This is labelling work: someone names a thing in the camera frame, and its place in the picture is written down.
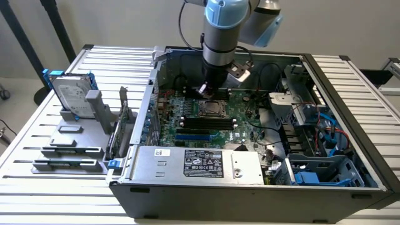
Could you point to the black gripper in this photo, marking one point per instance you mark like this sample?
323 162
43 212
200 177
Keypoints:
215 75

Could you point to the silver CPU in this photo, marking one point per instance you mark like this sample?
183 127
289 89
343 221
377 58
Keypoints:
212 106

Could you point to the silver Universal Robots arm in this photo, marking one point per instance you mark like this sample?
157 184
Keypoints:
219 32

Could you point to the CPU socket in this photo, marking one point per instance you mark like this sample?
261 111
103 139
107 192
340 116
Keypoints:
212 108

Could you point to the black RAM slots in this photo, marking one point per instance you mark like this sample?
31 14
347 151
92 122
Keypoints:
207 123

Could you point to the green motherboard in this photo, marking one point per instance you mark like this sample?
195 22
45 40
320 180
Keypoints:
203 126

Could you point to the black expansion slot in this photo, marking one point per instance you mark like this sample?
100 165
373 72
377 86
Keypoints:
192 131

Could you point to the blue expansion slot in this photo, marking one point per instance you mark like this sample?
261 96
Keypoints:
192 137

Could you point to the grey metal disk bay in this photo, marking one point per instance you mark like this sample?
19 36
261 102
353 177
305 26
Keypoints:
293 103

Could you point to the green graphics card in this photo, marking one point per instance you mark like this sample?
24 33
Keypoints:
120 126

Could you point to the silver power supply unit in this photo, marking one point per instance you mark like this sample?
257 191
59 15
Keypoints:
193 164

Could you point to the black open PC case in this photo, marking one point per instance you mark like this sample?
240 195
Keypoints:
249 187

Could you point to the blue case latch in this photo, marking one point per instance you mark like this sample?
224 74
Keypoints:
113 163

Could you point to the grey parts rack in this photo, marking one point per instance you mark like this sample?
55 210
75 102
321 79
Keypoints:
81 140

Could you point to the grey drive cage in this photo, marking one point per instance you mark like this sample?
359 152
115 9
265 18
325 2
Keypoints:
324 170

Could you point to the black tripod stand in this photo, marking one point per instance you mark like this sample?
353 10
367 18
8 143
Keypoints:
28 47

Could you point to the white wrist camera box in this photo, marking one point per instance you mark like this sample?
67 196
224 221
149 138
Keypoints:
240 71

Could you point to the hard disk with blue frame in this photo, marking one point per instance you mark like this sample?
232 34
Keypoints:
73 93

